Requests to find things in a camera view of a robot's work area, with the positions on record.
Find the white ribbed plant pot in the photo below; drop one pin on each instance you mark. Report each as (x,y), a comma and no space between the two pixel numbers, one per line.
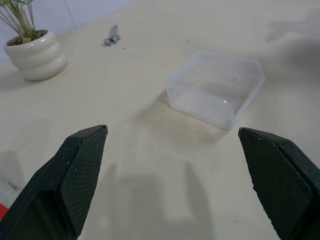
(36,58)

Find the clear plastic container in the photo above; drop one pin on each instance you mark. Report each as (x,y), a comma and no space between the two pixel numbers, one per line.
(212,87)

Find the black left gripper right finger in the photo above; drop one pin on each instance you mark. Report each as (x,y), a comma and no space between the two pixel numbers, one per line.
(280,182)

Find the green potted plant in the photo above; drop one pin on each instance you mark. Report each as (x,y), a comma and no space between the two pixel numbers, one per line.
(18,17)

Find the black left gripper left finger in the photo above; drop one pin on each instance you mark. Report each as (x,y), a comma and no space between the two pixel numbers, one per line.
(62,185)

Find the red object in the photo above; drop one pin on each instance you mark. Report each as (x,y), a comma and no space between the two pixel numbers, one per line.
(2,210)

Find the small grey metal wrench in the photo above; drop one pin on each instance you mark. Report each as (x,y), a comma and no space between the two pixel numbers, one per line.
(112,37)

